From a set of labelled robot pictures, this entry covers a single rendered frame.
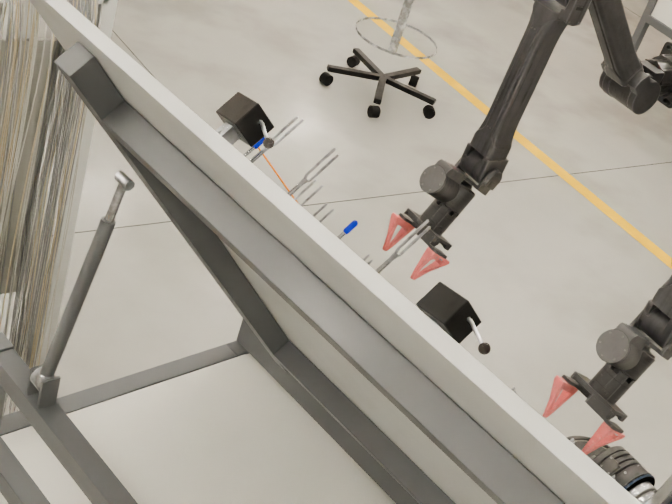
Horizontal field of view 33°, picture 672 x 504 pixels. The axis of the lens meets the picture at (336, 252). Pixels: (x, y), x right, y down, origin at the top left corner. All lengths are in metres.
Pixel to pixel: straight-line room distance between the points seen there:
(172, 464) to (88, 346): 1.47
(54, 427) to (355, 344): 0.68
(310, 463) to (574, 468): 1.18
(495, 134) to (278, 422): 0.68
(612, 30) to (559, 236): 2.68
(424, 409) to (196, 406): 1.03
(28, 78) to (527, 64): 0.89
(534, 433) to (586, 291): 3.59
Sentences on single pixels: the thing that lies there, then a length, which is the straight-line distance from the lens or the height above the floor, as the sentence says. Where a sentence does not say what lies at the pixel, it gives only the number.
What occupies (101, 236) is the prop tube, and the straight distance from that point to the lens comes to 1.62.
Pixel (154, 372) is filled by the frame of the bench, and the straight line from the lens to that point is 2.18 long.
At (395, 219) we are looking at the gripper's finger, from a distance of 2.24.
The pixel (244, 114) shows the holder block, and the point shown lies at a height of 1.59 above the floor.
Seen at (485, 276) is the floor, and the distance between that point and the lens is 4.36.
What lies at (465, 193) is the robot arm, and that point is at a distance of 2.20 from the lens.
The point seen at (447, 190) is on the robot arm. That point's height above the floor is 1.23.
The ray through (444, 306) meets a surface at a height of 1.53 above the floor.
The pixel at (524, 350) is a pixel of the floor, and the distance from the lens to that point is 4.06.
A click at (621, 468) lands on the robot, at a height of 0.41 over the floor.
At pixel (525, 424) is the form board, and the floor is 1.64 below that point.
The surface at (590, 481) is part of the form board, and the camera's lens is 0.96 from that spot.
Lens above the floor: 2.22
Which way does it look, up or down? 32 degrees down
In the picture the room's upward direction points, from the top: 19 degrees clockwise
